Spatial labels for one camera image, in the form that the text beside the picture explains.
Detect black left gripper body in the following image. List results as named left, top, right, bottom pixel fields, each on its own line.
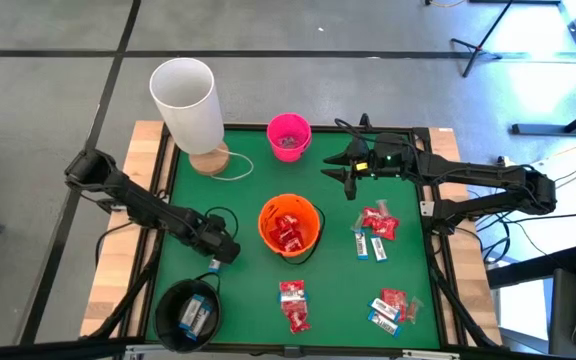
left=189, top=215, right=242, bottom=265

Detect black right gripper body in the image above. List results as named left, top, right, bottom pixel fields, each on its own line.
left=343, top=133, right=416, bottom=202

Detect orange plastic bucket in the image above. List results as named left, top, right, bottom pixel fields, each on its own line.
left=257, top=193, right=326, bottom=266

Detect pink plastic bucket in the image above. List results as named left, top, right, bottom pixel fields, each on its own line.
left=266, top=113, right=313, bottom=164

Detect green table mat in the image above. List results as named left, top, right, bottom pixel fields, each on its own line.
left=145, top=130, right=442, bottom=350

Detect black plastic bucket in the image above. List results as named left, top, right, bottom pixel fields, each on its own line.
left=153, top=271, right=223, bottom=354

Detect white lamp with wooden base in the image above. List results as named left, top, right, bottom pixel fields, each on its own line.
left=148, top=57, right=231, bottom=177

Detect black tripod stand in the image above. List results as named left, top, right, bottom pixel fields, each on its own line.
left=449, top=0, right=515, bottom=79

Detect silver aluminium profile bar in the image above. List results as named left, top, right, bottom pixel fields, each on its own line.
left=401, top=349, right=462, bottom=360

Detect dark office desk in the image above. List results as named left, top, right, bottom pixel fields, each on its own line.
left=486, top=246, right=576, bottom=360

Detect white lamp cable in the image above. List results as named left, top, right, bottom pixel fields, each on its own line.
left=210, top=149, right=255, bottom=182

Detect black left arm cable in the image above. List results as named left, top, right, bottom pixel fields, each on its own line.
left=94, top=221, right=135, bottom=269

